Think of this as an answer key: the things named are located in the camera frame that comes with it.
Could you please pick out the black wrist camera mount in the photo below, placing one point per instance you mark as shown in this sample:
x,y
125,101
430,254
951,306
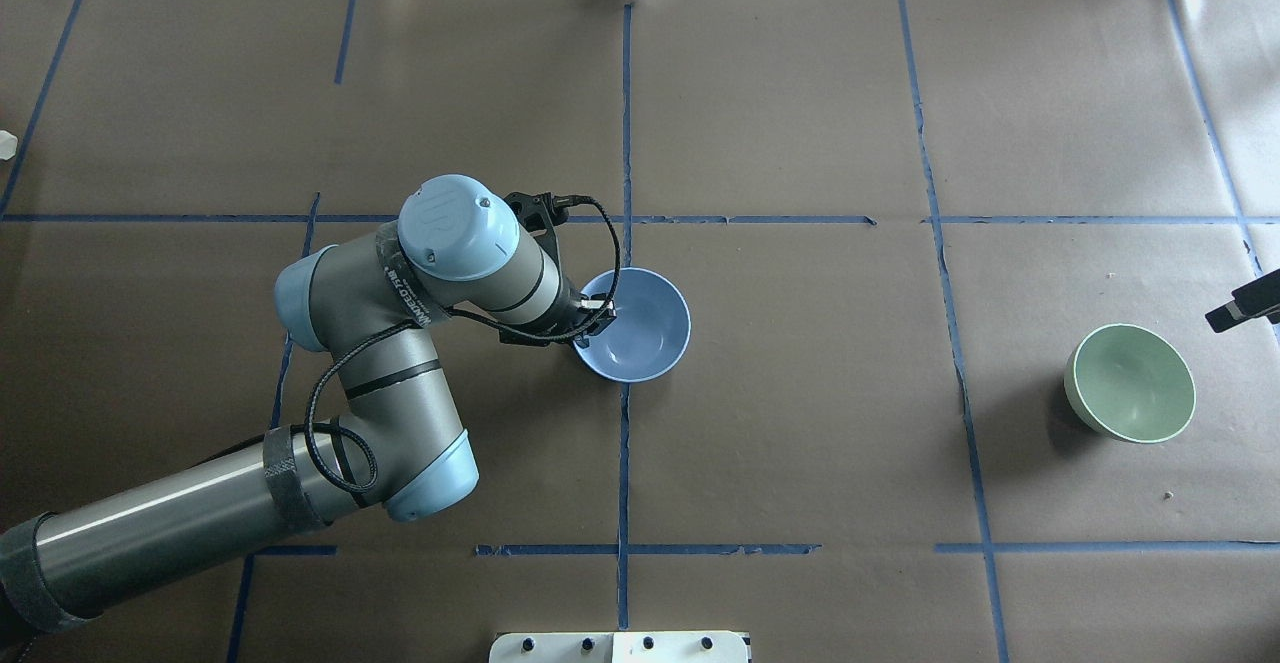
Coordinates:
x,y
540,215

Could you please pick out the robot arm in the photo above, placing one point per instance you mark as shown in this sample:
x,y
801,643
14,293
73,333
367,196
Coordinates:
x,y
379,427

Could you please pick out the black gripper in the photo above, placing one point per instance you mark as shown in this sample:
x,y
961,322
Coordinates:
x,y
581,311

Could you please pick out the green bowl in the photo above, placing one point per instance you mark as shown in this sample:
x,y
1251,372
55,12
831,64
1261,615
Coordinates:
x,y
1128,384

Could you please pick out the blue bowl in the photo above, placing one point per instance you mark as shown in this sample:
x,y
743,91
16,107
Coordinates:
x,y
649,335

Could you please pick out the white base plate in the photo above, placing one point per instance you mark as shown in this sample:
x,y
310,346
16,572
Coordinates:
x,y
623,646

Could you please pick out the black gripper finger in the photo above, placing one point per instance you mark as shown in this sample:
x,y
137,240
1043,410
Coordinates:
x,y
1258,299

